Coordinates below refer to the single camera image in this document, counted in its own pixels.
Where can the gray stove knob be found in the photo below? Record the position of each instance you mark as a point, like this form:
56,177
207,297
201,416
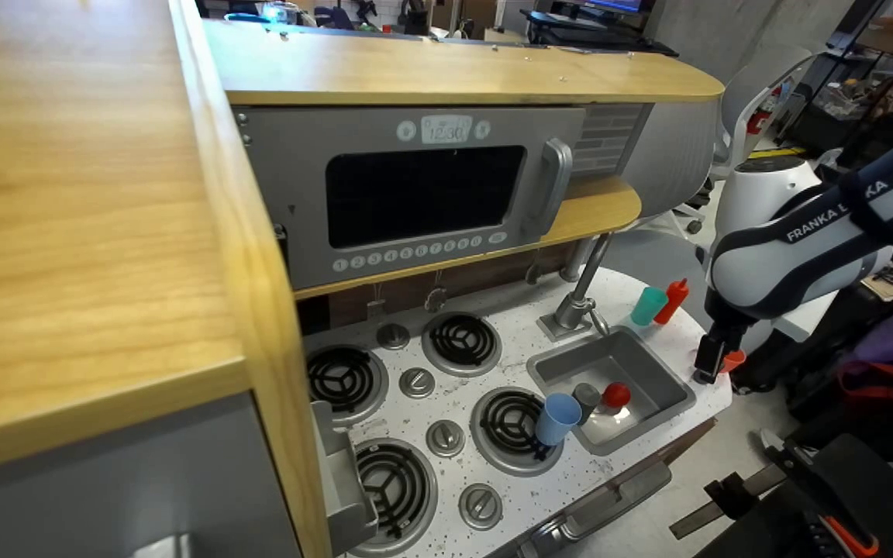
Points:
479,504
444,439
391,333
418,382

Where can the gray toy microwave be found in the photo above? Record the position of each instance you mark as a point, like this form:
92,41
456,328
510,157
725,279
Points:
418,196

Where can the black coil stove burner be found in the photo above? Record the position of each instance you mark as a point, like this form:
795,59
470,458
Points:
503,419
342,376
396,484
459,342

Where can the red round toy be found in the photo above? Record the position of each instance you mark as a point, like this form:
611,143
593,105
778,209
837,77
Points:
618,394

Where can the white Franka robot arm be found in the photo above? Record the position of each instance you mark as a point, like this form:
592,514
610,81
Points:
808,250

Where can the wooden toy kitchen frame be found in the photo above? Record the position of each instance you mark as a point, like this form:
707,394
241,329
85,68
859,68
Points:
85,207

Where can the small gray cup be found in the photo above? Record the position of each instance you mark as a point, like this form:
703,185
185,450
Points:
589,397

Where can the black equipment stand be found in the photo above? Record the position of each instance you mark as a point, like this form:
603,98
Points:
859,497

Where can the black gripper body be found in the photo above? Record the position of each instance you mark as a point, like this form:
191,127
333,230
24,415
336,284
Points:
726,319

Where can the blue cup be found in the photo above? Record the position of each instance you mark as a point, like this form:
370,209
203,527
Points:
561,419

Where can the silver toy faucet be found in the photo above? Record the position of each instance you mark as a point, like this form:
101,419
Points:
592,267

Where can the gray toy faucet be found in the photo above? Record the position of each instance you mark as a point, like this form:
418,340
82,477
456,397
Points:
575,313

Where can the silver side bracket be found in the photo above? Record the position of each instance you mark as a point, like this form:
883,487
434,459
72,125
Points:
342,484

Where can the gray toy sink basin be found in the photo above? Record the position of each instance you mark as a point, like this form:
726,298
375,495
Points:
642,376

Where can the gray vent grille panel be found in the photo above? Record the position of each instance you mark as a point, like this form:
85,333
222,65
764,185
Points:
605,141

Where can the white speckled countertop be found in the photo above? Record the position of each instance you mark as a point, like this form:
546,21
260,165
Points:
528,484

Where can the red toy bottle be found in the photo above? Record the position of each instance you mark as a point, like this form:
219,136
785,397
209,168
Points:
673,298

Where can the teal cup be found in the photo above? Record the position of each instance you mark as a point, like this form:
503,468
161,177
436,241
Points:
649,305

